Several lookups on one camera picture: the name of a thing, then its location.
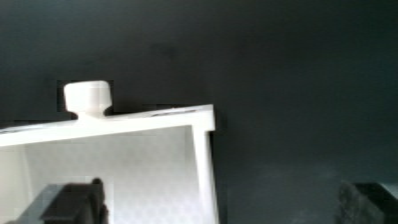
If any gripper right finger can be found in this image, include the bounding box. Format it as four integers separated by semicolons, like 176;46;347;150
334;182;398;224

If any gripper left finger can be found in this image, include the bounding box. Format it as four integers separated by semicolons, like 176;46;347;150
16;178;108;224

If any white drawer tray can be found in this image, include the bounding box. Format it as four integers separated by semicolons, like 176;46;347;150
0;81;220;224

